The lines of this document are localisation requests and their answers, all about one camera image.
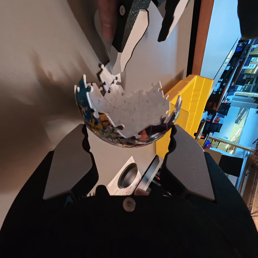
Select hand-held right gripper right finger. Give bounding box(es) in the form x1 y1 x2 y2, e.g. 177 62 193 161
161 124 215 201

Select pale wooden beam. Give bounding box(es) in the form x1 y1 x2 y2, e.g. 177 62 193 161
209 135 257 153

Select black square panel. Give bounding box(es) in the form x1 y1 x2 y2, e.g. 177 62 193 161
219 155 244 178

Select person's left hand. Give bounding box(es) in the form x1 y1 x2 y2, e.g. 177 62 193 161
98 0 118 41

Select yellow plastic bin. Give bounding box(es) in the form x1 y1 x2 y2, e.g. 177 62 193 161
156 75 214 160

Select grey flat slab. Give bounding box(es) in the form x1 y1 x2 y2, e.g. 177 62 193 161
141 155 162 190

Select dark padded object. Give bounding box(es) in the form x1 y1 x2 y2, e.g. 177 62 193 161
237 0 258 39

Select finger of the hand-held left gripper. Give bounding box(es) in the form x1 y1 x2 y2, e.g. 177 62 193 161
158 0 191 42
109 10 150 74

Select half-built puzzle ball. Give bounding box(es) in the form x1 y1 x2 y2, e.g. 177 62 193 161
74 75 182 148

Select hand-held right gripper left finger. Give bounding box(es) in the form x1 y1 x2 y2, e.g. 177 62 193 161
43 123 99 199

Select printed instruction sheet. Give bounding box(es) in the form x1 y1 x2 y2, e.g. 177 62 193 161
106 156 142 196

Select storage shelves with goods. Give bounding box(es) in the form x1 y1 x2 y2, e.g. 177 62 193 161
214 38 258 97

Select white puzzle piece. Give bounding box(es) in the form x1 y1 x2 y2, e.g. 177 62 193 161
98 63 122 91

